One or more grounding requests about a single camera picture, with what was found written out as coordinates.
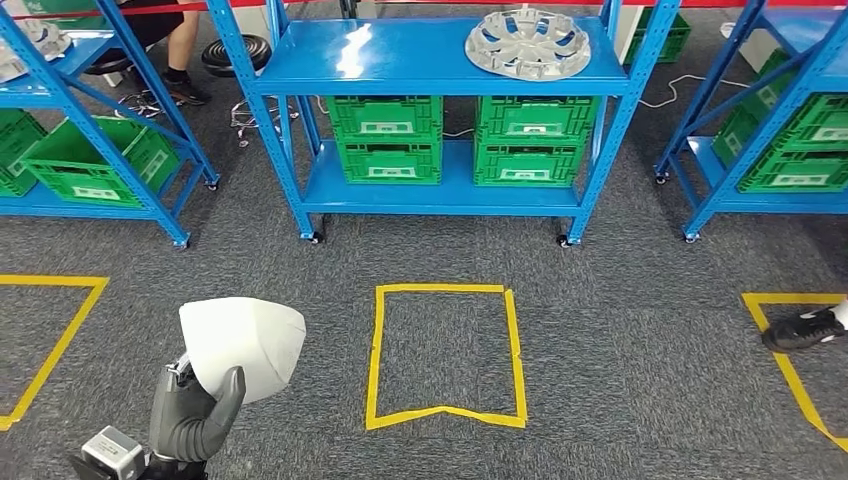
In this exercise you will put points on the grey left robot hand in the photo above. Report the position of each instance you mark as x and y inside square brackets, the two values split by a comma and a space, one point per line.
[185, 417]

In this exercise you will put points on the white plastic shell part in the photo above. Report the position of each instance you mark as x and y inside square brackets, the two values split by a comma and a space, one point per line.
[245, 338]

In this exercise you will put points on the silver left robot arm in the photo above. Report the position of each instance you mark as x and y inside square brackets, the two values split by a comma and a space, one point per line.
[172, 472]

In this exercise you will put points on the blue metal shelf rack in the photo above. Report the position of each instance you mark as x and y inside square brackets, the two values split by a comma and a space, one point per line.
[424, 60]
[782, 204]
[89, 56]

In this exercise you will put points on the yellow floor tape square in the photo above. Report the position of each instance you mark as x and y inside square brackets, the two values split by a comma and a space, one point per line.
[795, 299]
[53, 281]
[376, 358]

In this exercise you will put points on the open green plastic crate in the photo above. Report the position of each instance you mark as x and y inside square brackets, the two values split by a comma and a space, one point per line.
[86, 179]

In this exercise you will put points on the black round stool base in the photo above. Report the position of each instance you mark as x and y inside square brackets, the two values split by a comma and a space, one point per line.
[235, 56]

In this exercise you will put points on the person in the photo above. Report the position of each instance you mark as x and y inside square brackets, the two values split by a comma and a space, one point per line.
[179, 40]
[795, 331]

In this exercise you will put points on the grey plastic wheel hubcap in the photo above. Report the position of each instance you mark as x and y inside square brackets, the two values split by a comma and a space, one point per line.
[530, 43]
[40, 40]

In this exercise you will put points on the red barrier belt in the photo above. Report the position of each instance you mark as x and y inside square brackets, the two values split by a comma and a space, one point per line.
[132, 8]

